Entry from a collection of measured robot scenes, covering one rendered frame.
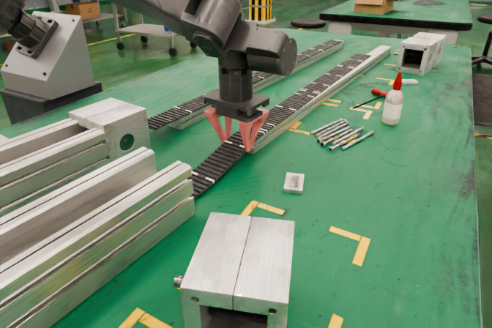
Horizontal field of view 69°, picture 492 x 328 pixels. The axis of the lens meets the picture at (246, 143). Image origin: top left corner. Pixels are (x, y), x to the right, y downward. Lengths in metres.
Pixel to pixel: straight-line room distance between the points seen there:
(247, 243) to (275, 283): 0.05
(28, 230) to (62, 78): 0.67
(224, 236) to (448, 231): 0.34
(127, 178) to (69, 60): 0.63
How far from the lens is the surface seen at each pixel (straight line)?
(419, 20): 2.50
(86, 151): 0.62
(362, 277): 0.47
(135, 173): 0.53
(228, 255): 0.34
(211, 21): 0.51
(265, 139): 0.72
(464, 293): 0.50
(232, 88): 0.59
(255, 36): 0.54
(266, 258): 0.34
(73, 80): 1.11
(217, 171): 0.61
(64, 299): 0.44
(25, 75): 1.14
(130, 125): 0.65
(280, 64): 0.53
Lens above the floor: 1.12
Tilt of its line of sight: 28 degrees down
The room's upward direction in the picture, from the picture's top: straight up
